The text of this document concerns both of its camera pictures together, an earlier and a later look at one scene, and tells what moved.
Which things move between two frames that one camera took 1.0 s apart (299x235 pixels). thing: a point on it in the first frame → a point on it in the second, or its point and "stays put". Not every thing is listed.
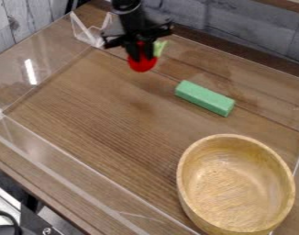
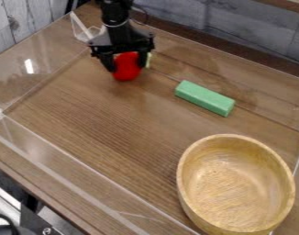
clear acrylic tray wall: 69,187 stays put
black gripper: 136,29 → 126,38
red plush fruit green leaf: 144,64 → 126,66
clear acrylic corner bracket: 93,34 stays put
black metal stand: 33,224 stays put
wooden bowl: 234,184 stays put
